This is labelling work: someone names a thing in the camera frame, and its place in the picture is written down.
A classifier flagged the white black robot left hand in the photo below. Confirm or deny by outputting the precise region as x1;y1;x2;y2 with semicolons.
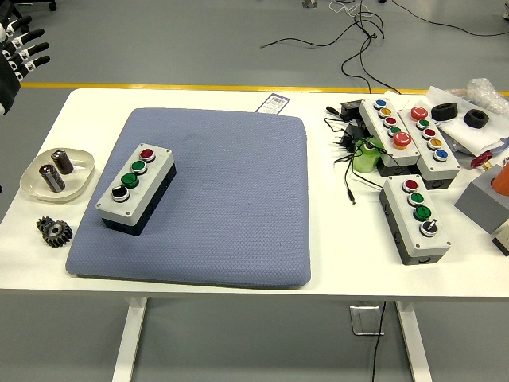
0;15;52;116

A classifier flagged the grey four-button control box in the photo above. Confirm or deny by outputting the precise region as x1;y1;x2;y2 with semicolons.
95;143;177;238
378;174;453;267

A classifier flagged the grey five-button control box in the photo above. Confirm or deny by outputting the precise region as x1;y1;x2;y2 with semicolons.
359;98;422;178
398;105;461;191

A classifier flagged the black office chair base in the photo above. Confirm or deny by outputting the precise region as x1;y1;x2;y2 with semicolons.
0;0;57;21

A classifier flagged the cream shallow dish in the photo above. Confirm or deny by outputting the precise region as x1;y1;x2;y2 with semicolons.
19;147;96;205

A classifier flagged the blue-grey textured mat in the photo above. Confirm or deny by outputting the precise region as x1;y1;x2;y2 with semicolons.
65;107;312;290

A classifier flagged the purple white label card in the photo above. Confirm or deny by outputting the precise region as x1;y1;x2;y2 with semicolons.
255;92;291;115

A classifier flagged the white table leg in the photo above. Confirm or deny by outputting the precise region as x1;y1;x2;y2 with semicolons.
111;296;149;382
395;300;433;382

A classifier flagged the black power adapter brick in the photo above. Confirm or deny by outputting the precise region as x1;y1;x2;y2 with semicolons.
340;99;369;123

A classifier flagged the black plug adapter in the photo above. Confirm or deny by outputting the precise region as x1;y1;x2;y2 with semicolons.
329;123;369;154

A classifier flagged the green plastic holder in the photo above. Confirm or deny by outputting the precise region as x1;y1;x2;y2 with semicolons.
352;137;385;174

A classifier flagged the white paper sheet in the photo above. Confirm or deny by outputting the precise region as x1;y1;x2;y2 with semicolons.
427;85;506;156

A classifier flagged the clear bubble wrap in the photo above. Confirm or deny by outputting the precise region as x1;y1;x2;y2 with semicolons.
464;77;509;116

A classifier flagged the grey block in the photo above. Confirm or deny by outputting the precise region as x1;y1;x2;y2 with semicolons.
454;165;509;235

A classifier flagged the orange cylinder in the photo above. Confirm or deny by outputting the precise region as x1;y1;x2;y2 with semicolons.
491;162;509;196

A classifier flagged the white black small box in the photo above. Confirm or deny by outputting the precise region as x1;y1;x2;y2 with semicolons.
492;226;509;257

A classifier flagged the white floor cable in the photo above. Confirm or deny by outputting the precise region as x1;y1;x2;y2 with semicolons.
328;0;363;18

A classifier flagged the black cord with barrel plug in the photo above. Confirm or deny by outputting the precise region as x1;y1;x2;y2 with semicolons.
332;146;385;206

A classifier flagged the black floor cable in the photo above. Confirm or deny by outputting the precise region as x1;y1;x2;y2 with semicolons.
260;0;402;96

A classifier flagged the metal bracket under table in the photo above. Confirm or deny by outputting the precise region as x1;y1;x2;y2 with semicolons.
349;304;386;337

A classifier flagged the black foam ring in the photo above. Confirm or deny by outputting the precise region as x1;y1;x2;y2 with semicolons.
431;102;459;122
463;109;490;130

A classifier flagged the black hanging cable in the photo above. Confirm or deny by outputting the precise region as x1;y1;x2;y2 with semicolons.
369;301;387;382

